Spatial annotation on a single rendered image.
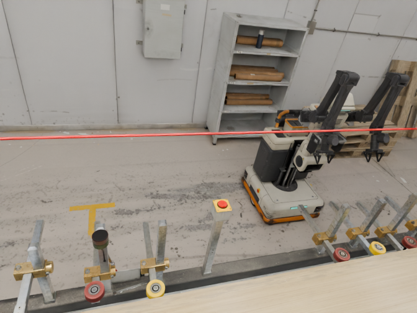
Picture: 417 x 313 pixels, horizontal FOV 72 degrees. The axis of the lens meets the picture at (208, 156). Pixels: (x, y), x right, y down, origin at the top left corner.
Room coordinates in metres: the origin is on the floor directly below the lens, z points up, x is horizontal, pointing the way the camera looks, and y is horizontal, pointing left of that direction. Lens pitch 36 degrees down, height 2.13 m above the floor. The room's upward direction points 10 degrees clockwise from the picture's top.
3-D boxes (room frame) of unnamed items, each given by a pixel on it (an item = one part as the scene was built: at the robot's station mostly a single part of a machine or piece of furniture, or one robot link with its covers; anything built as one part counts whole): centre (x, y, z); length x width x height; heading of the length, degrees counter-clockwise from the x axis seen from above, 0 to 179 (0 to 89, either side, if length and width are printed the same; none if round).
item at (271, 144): (2.45, -0.78, 0.59); 0.55 x 0.34 x 0.83; 112
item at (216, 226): (0.92, -0.10, 0.93); 0.05 x 0.05 x 0.45; 22
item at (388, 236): (1.41, -1.20, 0.80); 0.43 x 0.03 x 0.04; 22
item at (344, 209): (1.20, -0.79, 0.88); 0.04 x 0.04 x 0.48; 22
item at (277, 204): (2.37, -0.82, 0.16); 0.67 x 0.64 x 0.25; 22
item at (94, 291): (0.62, 0.37, 0.85); 0.08 x 0.08 x 0.11
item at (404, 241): (1.23, -1.27, 0.85); 0.08 x 0.08 x 0.11
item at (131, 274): (0.77, 0.36, 0.75); 0.26 x 0.01 x 0.10; 112
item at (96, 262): (0.80, 0.44, 0.84); 0.43 x 0.03 x 0.04; 22
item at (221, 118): (3.62, -0.37, 0.78); 0.90 x 0.45 x 1.55; 112
